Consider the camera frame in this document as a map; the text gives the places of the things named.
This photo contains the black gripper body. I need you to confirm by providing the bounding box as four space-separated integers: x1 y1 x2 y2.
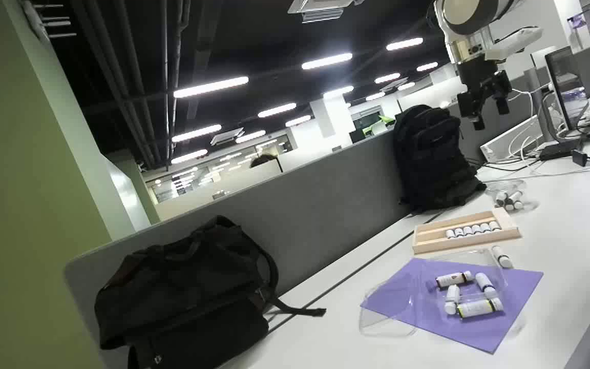
457 56 512 116

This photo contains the small white bottle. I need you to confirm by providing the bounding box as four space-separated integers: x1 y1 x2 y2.
444 286 461 315
476 273 499 297
492 249 515 269

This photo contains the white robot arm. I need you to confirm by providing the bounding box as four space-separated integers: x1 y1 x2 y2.
432 0 544 132

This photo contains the wooden tray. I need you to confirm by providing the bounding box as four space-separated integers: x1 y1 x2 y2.
412 208 521 254

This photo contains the row of bottles in tray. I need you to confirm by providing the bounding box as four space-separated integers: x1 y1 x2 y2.
448 222 501 241

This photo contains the large white bottle front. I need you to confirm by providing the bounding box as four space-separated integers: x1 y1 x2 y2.
457 297 505 318

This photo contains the far black backpack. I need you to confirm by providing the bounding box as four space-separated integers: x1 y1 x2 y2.
394 104 486 213

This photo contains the black backpack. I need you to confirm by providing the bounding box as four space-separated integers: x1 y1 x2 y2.
394 104 486 213
94 216 327 369

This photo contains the computer monitor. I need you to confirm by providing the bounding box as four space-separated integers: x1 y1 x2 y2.
546 47 589 130

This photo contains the clear plastic bowl with bottles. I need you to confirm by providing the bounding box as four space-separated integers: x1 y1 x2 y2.
486 179 540 213

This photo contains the purple mat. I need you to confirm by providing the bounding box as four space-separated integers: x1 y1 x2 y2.
362 257 546 356

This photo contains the grey desk partition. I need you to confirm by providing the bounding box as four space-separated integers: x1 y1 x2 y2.
64 134 410 341

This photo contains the near black backpack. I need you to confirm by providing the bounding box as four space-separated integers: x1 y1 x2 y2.
94 216 327 369

